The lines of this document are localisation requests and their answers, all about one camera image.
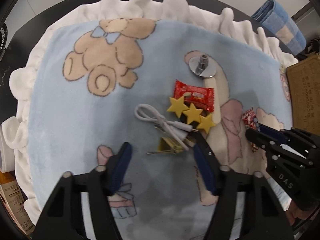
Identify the orange white carton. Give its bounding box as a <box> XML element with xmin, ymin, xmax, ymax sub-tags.
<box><xmin>0</xmin><ymin>169</ymin><xmax>36</xmax><ymax>236</ymax></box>

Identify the yellow binder clip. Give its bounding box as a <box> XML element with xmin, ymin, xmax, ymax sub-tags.
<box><xmin>146</xmin><ymin>137</ymin><xmax>184</xmax><ymax>156</ymax></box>

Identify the blue printed blanket white ruffle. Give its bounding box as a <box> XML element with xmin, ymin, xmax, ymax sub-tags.
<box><xmin>1</xmin><ymin>0</ymin><xmax>299</xmax><ymax>240</ymax></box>

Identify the red candy wrapper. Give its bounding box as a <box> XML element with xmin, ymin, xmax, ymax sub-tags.
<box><xmin>174</xmin><ymin>79</ymin><xmax>216</xmax><ymax>112</ymax></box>

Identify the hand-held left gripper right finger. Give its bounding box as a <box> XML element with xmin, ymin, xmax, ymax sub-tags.
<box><xmin>192</xmin><ymin>132</ymin><xmax>295</xmax><ymax>240</ymax></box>

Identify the white cable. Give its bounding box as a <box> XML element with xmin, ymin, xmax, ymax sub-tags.
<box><xmin>134</xmin><ymin>104</ymin><xmax>200</xmax><ymax>151</ymax></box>

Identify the round metal knob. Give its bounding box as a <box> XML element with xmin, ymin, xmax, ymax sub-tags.
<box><xmin>189</xmin><ymin>54</ymin><xmax>219</xmax><ymax>78</ymax></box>

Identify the black desk fan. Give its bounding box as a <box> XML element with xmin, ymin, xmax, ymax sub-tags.
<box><xmin>0</xmin><ymin>22</ymin><xmax>8</xmax><ymax>52</ymax></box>

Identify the red white candy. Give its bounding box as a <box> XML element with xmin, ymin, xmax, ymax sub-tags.
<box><xmin>242</xmin><ymin>107</ymin><xmax>261</xmax><ymax>153</ymax></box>

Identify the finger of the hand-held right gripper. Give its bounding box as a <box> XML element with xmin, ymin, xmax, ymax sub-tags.
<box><xmin>257</xmin><ymin>123</ymin><xmax>291</xmax><ymax>143</ymax></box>
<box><xmin>246</xmin><ymin>127</ymin><xmax>281</xmax><ymax>153</ymax></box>

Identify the blue checkered folded blanket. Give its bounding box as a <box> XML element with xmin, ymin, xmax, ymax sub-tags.
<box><xmin>251</xmin><ymin>0</ymin><xmax>308</xmax><ymax>56</ymax></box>

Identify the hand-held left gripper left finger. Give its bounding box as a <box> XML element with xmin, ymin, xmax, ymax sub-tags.
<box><xmin>36</xmin><ymin>142</ymin><xmax>133</xmax><ymax>240</ymax></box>

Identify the brown cardboard box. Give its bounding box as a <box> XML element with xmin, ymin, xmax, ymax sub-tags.
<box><xmin>286</xmin><ymin>52</ymin><xmax>320</xmax><ymax>131</ymax></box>

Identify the yellow star hair clip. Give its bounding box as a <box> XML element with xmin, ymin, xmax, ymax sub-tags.
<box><xmin>167</xmin><ymin>96</ymin><xmax>216</xmax><ymax>134</ymax></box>

